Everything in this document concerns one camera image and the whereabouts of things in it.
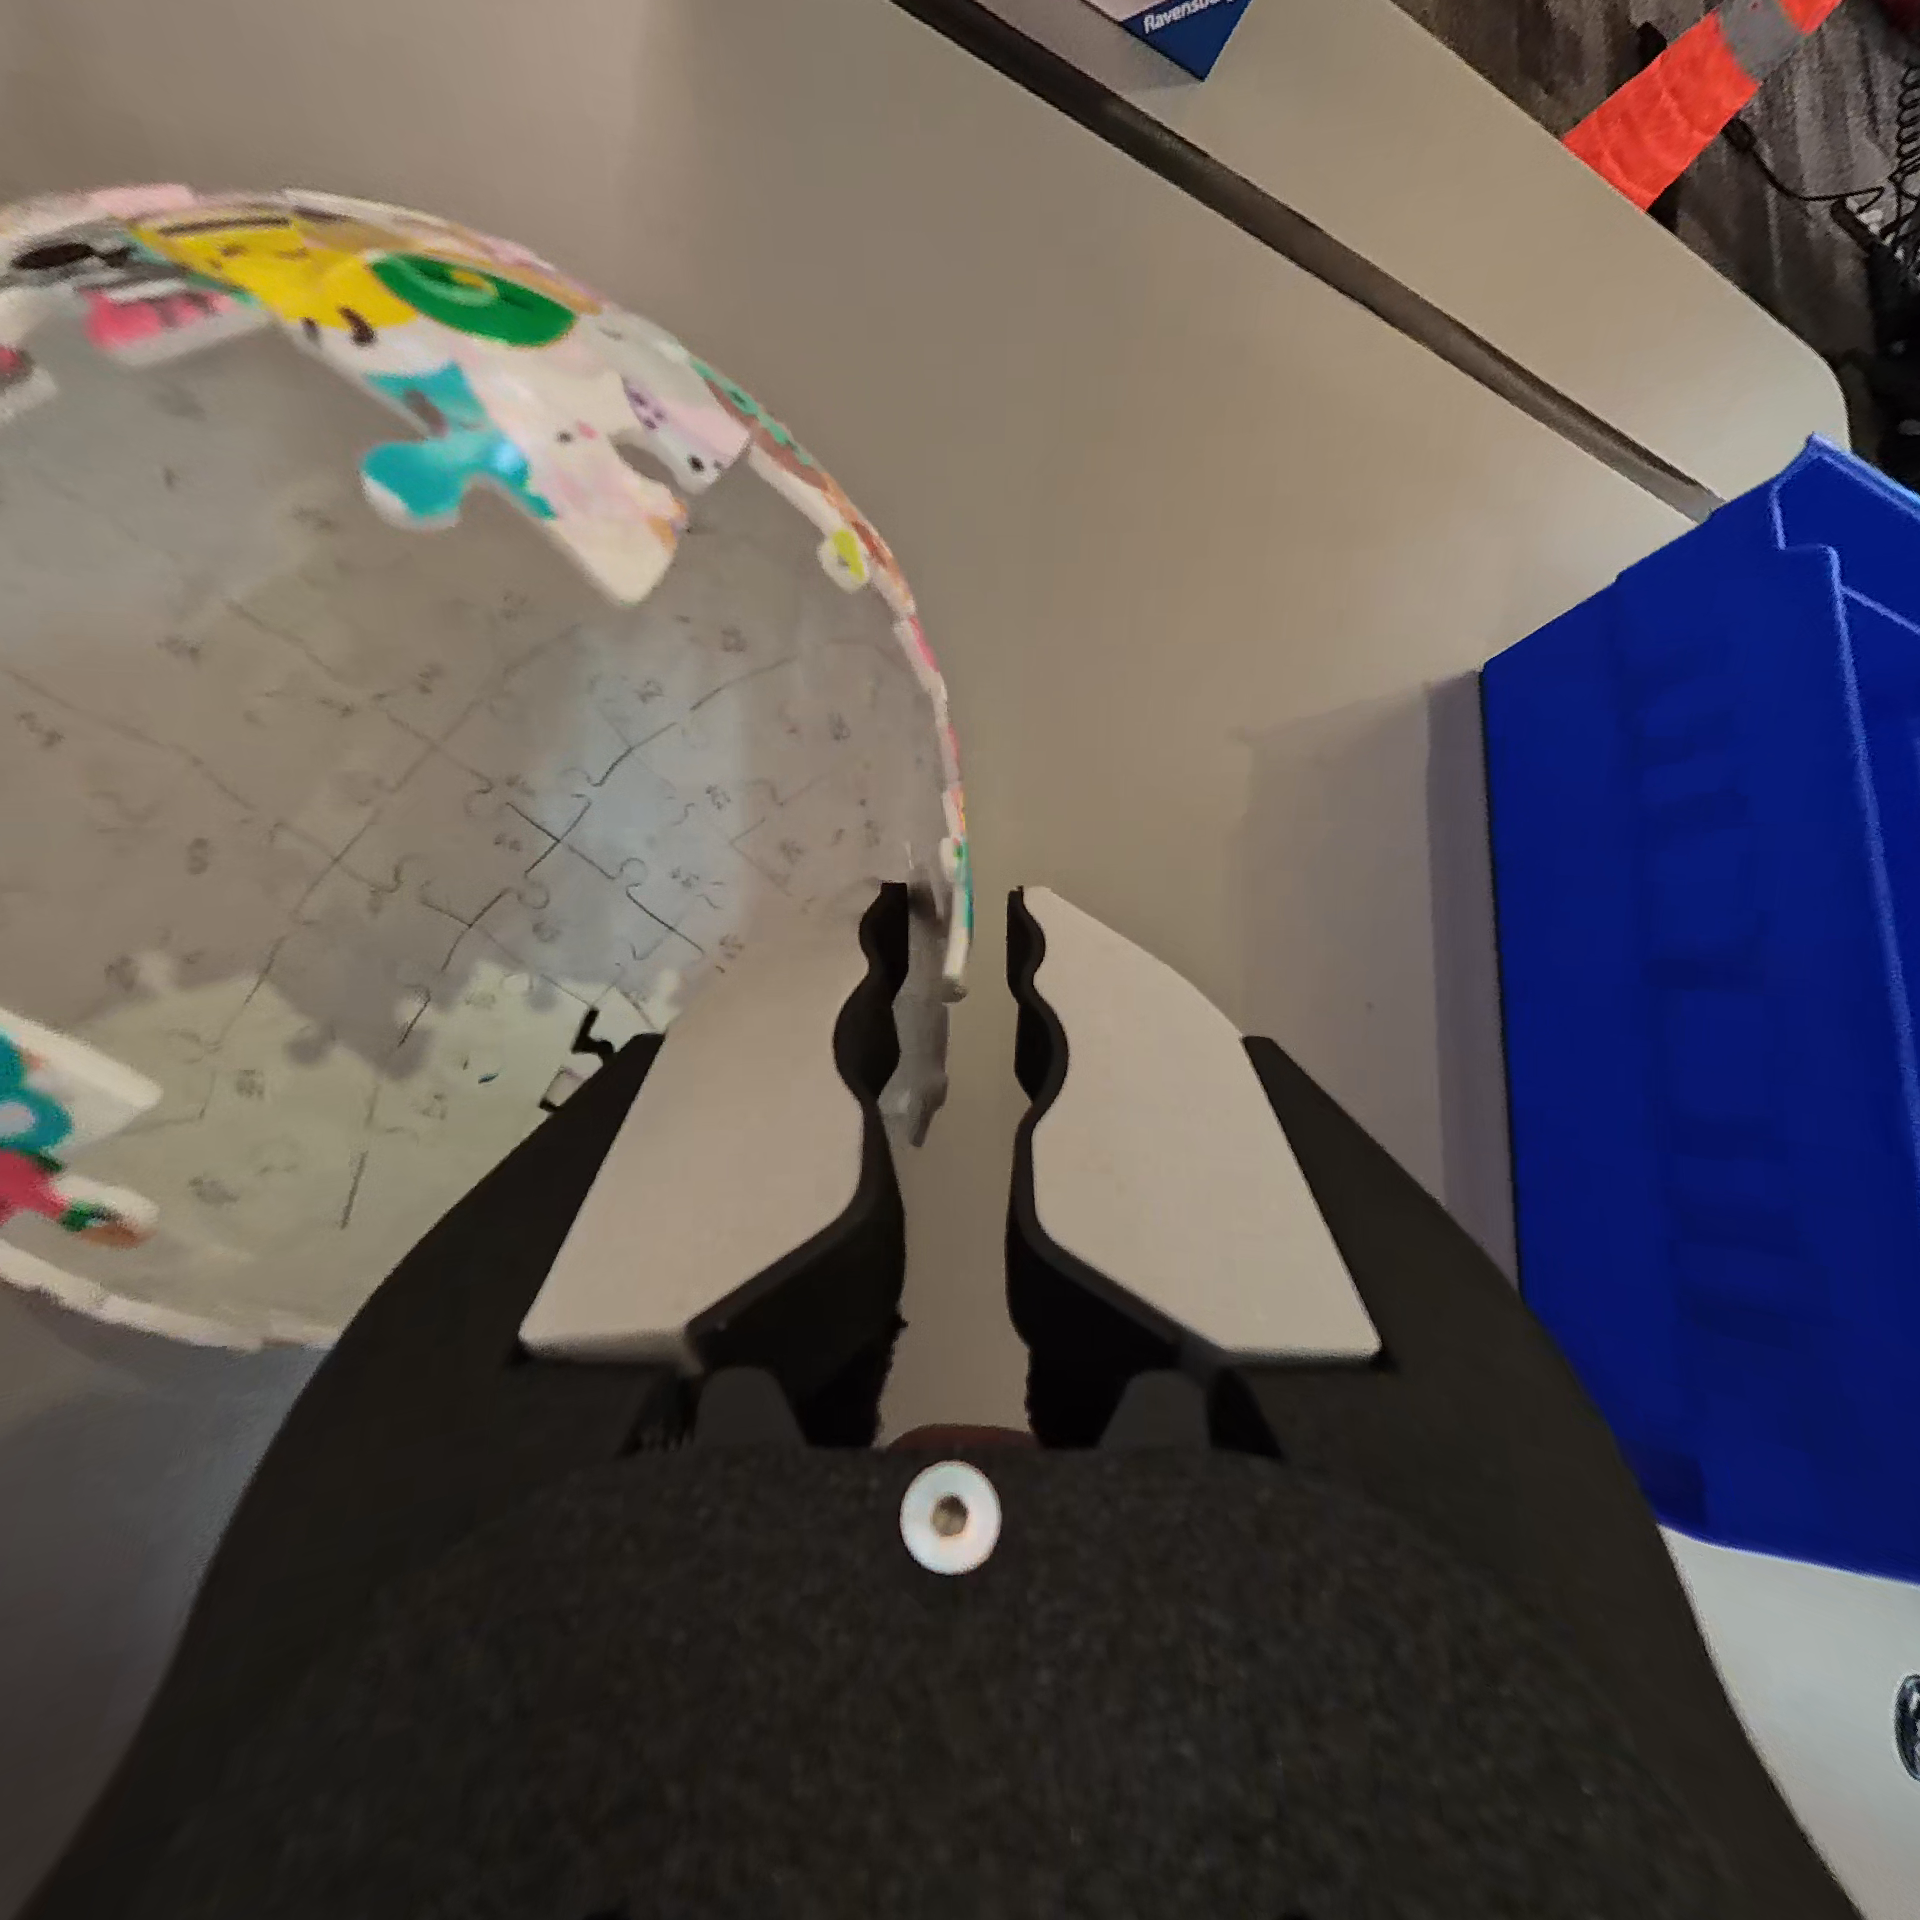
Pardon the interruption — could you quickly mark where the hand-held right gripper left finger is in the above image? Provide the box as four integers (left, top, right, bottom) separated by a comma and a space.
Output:
518, 889, 914, 1387

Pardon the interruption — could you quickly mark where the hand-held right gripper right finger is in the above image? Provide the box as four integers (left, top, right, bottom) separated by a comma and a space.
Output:
998, 889, 1382, 1387

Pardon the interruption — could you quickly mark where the colourful puzzle ball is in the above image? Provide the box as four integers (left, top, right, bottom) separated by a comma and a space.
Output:
0, 187, 981, 1354

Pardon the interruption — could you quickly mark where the puzzle box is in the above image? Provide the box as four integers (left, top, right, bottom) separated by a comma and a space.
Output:
1087, 0, 1256, 81

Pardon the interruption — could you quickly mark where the blue plastic bin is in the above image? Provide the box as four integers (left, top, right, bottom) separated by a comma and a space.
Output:
1478, 436, 1920, 1586

